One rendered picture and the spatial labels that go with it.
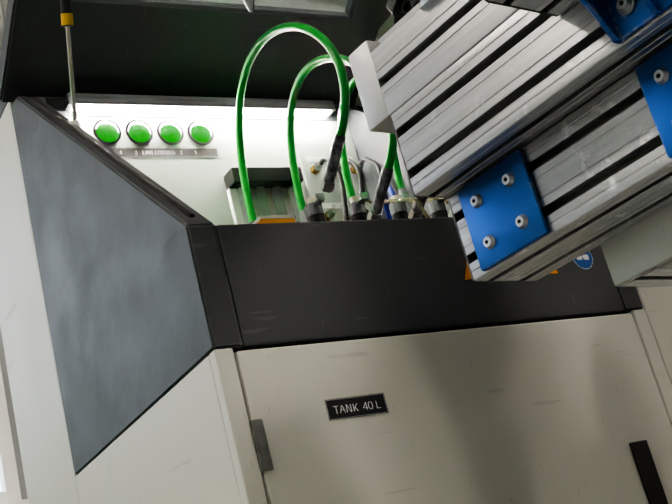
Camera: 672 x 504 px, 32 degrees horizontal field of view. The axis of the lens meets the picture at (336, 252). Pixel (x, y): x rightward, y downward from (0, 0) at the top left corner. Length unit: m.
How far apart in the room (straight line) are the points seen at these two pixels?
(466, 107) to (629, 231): 0.19
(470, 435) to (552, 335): 0.22
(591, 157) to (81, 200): 0.94
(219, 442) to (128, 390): 0.29
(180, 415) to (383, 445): 0.26
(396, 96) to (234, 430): 0.43
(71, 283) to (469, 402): 0.66
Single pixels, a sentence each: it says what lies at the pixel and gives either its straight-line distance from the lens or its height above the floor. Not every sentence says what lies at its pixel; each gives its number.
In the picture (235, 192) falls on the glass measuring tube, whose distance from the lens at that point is 2.12.
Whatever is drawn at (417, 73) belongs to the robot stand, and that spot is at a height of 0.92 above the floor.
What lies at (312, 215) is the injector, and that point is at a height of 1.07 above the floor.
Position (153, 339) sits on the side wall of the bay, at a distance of 1.53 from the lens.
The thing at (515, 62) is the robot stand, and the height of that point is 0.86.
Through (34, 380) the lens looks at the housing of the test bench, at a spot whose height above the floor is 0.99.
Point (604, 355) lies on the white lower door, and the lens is 1.68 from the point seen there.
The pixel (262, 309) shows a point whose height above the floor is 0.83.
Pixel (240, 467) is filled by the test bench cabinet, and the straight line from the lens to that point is 1.33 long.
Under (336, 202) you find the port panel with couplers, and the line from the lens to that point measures 2.22.
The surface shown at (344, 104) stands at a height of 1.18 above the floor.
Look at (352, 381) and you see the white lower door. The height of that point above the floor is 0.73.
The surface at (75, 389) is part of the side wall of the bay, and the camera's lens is 1.84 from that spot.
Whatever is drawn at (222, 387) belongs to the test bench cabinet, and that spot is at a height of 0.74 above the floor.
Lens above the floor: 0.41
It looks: 19 degrees up
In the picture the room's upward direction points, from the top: 15 degrees counter-clockwise
